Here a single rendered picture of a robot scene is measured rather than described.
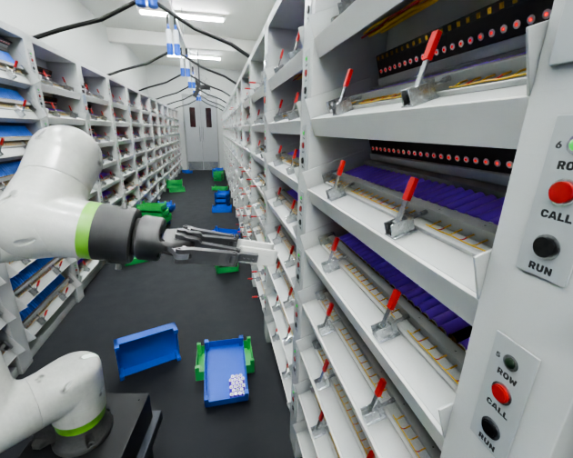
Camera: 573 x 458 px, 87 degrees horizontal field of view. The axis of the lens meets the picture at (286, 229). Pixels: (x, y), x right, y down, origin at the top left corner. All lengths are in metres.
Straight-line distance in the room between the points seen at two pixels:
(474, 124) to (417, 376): 0.35
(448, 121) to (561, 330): 0.23
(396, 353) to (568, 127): 0.39
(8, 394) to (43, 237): 0.53
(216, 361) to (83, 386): 0.86
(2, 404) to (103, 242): 0.56
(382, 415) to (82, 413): 0.76
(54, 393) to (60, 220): 0.56
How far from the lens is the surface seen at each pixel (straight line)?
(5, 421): 1.00
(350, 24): 0.70
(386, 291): 0.64
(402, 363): 0.54
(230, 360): 1.75
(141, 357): 1.95
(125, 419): 1.19
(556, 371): 0.33
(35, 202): 0.56
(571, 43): 0.32
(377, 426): 0.70
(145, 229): 0.53
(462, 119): 0.39
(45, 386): 1.01
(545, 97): 0.32
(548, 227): 0.31
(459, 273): 0.40
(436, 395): 0.51
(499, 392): 0.37
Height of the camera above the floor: 1.23
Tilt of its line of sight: 18 degrees down
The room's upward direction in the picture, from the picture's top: 1 degrees clockwise
